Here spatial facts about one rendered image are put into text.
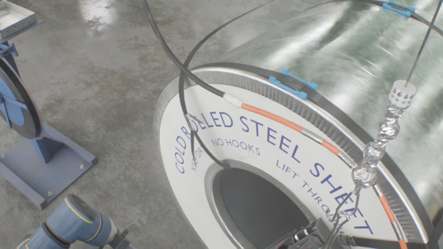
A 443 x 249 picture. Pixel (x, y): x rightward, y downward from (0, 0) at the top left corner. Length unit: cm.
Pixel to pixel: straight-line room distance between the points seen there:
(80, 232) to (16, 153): 178
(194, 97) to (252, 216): 65
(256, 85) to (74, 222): 63
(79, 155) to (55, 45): 159
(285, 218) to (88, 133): 167
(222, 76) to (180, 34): 281
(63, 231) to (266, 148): 62
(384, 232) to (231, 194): 74
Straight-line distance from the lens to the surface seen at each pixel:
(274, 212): 167
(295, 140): 97
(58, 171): 262
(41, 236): 115
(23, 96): 203
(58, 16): 451
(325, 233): 103
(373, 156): 69
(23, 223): 247
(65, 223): 112
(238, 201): 158
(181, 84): 117
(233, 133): 113
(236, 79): 100
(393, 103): 62
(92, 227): 116
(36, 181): 262
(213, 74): 106
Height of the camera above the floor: 192
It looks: 44 degrees down
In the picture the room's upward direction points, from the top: 2 degrees clockwise
